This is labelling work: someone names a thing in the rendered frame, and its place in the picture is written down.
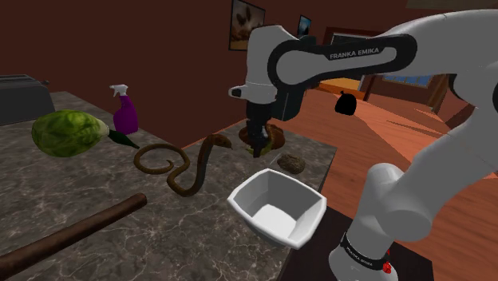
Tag brown toy snake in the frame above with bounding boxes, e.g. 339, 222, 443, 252
132, 133, 234, 198

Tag black bag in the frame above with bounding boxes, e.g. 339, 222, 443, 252
334, 90, 358, 117

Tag dark green pointed object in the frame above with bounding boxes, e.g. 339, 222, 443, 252
107, 129, 140, 150

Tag blue window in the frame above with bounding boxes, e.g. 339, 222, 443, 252
381, 73, 435, 89

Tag small blue wall picture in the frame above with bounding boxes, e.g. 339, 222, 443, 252
297, 14, 313, 39

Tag large brown wall picture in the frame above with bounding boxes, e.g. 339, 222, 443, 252
227, 0, 267, 52

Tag dark grey toaster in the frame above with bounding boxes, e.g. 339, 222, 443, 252
0, 73, 57, 127

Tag brown and green round food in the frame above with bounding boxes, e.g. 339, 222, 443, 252
238, 123, 287, 157

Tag purple spray bottle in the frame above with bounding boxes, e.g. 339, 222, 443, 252
109, 84, 140, 136

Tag brown wooden rod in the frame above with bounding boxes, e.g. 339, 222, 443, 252
0, 192, 148, 281

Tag white square bowl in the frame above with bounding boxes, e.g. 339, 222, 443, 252
227, 167, 328, 251

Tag green lettuce head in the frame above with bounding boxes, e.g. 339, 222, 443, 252
30, 109, 111, 159

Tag brown rough lump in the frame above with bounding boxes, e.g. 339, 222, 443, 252
276, 153, 306, 176

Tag dark robot stand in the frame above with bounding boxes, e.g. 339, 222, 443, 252
275, 206, 435, 281

